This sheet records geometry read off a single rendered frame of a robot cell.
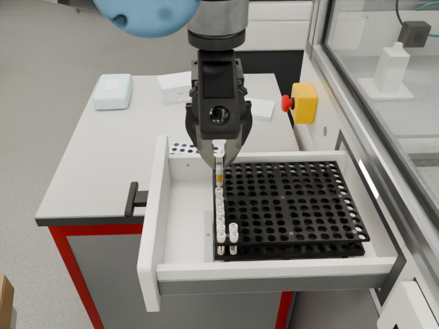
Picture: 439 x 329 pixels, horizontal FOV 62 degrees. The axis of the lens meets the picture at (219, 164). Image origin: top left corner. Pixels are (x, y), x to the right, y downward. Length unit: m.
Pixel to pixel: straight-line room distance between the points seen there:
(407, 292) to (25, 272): 1.52
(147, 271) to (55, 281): 1.23
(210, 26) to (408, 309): 0.40
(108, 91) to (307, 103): 0.57
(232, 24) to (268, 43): 0.88
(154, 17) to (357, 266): 0.42
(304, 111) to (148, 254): 0.52
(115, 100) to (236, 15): 0.69
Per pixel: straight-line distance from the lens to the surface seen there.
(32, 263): 1.79
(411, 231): 0.52
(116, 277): 0.99
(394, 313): 0.54
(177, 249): 0.61
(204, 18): 0.44
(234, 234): 0.53
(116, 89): 1.12
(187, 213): 0.66
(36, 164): 2.29
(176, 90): 1.09
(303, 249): 0.57
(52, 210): 0.84
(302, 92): 0.86
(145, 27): 0.26
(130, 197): 0.59
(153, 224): 0.52
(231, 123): 0.42
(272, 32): 1.31
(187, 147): 0.87
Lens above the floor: 1.32
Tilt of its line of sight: 40 degrees down
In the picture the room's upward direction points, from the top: straight up
